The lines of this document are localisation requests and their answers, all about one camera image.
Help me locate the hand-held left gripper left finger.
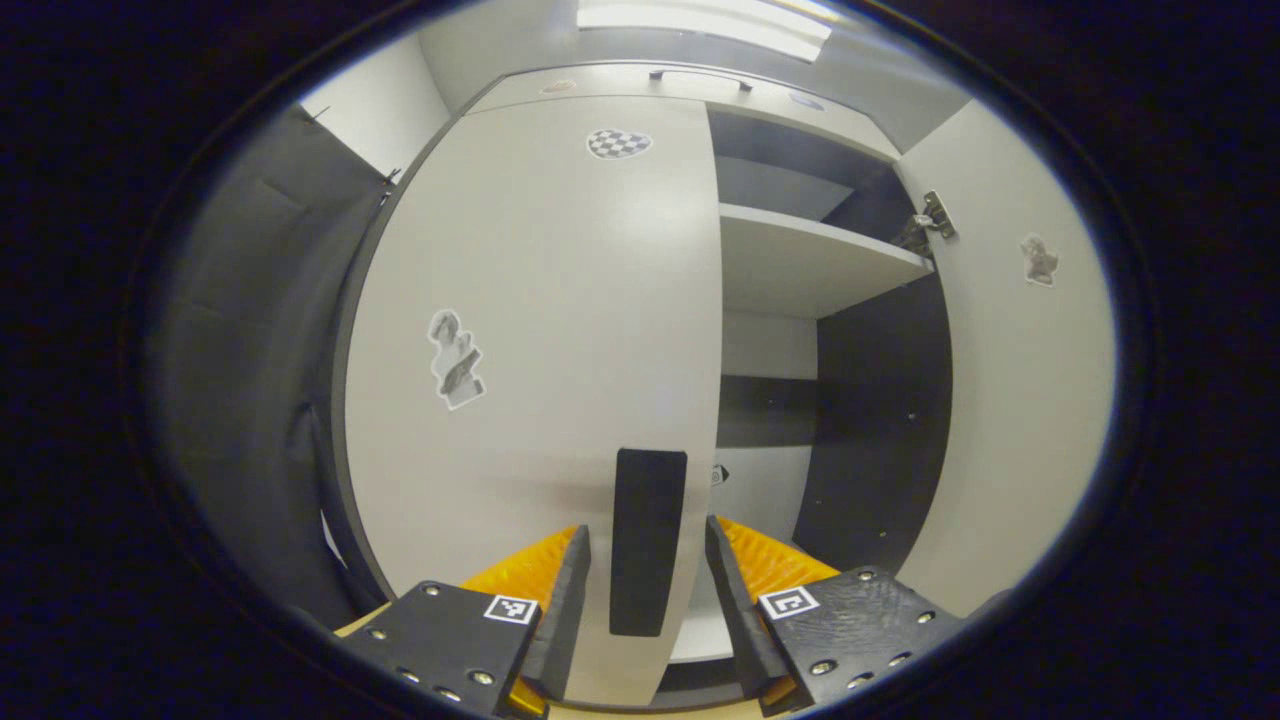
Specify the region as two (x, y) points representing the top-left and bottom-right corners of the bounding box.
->
(335, 525), (593, 719)

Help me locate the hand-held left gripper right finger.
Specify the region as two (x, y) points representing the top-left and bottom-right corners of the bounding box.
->
(705, 515), (966, 716)

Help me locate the black door handle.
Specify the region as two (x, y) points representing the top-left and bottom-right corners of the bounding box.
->
(608, 447), (689, 638)

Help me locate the grey double-door shoe cabinet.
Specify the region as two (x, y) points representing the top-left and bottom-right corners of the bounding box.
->
(320, 60), (951, 713)

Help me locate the grey cabinet door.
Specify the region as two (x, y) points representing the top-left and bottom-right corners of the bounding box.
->
(343, 95), (723, 709)
(895, 98), (1116, 619)

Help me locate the white cabinet shelf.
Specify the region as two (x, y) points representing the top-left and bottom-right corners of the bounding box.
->
(668, 600), (736, 663)
(718, 203), (936, 321)

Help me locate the metal door hinge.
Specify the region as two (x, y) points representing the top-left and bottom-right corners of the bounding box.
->
(895, 190), (958, 256)

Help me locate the black backdrop cloth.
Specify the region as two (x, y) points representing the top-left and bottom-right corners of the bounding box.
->
(150, 105), (401, 631)

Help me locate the large ceiling light panel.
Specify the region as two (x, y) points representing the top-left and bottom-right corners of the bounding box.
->
(577, 0), (833, 63)

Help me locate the black drawer handle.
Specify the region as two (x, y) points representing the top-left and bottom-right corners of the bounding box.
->
(648, 68), (753, 93)

